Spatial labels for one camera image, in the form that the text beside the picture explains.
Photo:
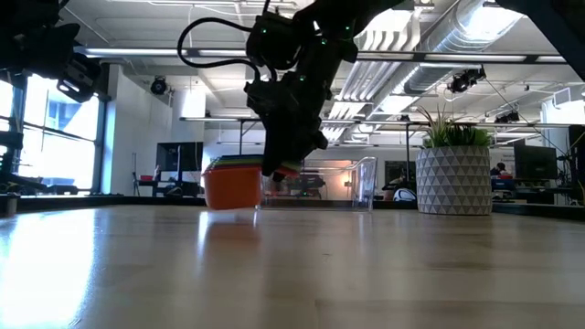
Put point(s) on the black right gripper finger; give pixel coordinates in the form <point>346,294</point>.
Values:
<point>270,155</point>
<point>287,153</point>

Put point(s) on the orange cups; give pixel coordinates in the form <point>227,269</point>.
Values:
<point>230,189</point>

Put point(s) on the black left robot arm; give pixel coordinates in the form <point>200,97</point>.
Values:
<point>27,11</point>

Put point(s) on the clear plastic basket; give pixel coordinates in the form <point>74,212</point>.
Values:
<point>365,183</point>

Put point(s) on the black computer monitor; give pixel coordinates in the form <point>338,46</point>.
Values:
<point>178,156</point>
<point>535,162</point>

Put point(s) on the dark office desk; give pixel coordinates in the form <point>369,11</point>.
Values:
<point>183,188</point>

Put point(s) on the black equipment stand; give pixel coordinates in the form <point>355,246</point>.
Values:
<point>9,141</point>

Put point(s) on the long ceiling light strip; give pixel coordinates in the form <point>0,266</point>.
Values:
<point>137,51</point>

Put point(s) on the small red desk item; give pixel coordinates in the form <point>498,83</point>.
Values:
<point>146,177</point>

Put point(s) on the small grey cylinder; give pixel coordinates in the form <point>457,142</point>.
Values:
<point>11,205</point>

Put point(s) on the green potted plant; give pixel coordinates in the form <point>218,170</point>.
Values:
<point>450,134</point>

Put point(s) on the white geometric planter pot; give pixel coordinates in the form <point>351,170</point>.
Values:
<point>452,183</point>

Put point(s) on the person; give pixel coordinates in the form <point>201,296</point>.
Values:
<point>500,169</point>

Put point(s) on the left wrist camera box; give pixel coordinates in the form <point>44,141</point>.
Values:
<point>80,77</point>

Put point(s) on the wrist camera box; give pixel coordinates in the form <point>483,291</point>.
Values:
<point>274,41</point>
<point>80,77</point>

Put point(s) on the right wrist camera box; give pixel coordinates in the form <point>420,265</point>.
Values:
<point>274,41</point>

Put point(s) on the black ceiling camera cluster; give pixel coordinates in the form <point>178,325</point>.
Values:
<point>464,81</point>

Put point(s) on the silver ventilation duct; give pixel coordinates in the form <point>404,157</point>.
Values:
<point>457,32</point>

